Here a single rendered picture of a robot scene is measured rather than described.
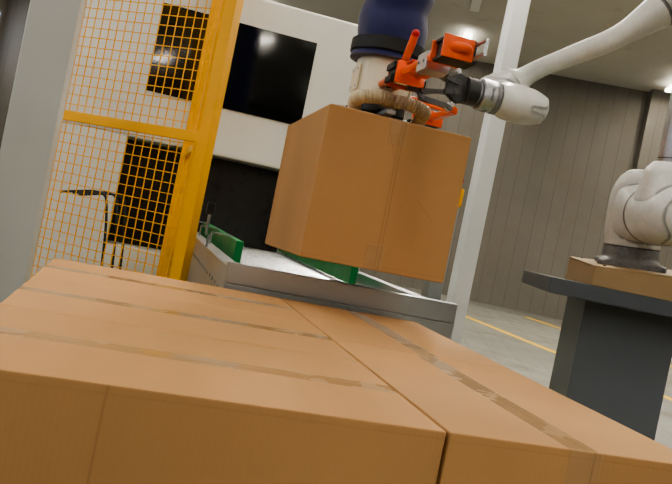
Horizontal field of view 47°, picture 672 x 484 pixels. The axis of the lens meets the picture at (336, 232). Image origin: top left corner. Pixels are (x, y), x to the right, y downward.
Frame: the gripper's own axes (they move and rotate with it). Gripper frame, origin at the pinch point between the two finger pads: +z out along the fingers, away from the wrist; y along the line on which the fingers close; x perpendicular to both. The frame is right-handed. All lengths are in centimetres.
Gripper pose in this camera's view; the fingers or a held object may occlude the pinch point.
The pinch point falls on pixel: (408, 75)
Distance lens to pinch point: 212.2
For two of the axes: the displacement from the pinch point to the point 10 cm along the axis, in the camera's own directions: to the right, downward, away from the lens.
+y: -2.0, 9.8, 0.1
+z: -9.5, -1.9, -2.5
